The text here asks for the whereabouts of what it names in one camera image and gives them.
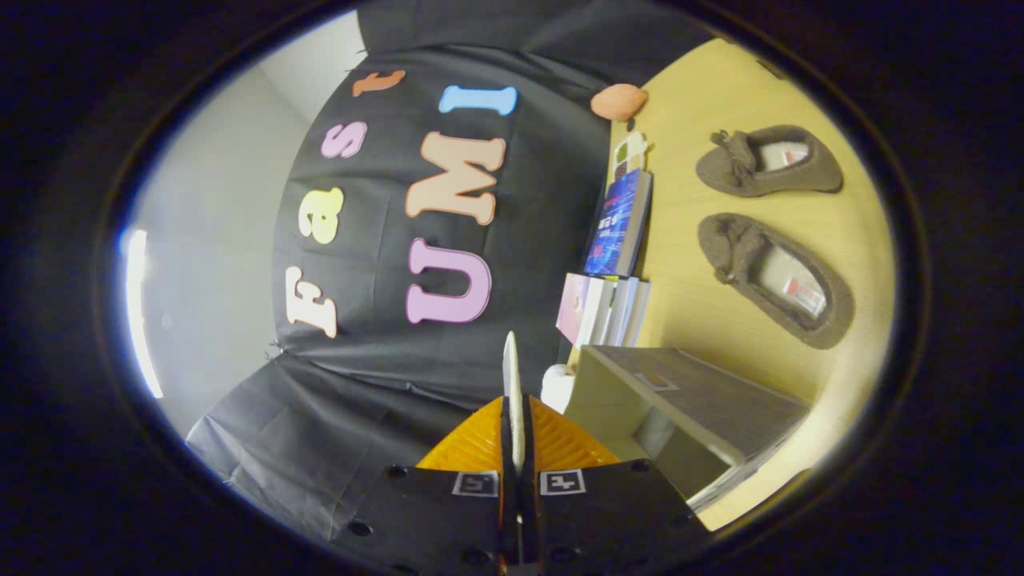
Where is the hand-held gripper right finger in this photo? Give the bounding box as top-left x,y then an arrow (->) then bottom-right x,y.
520,396 -> 711,576

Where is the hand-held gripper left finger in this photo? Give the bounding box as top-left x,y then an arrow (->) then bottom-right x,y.
332,396 -> 521,576

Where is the thin white strip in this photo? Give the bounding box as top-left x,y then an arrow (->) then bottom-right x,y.
502,330 -> 526,474

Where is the beige fabric storage box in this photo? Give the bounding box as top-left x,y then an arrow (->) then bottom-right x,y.
564,344 -> 810,513

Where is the brown fuzzy shoe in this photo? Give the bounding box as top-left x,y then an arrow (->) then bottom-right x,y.
698,212 -> 855,350
694,124 -> 844,198

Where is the white plush toy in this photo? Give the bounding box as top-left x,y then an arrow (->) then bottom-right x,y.
541,364 -> 578,415

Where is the stack of white books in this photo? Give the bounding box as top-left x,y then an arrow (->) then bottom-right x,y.
578,275 -> 651,349

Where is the blue book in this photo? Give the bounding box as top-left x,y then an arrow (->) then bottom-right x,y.
582,132 -> 654,279

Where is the black backdrop cloth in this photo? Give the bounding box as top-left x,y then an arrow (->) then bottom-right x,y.
186,0 -> 721,545

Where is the orange plush toy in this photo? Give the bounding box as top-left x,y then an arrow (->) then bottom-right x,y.
590,83 -> 649,122

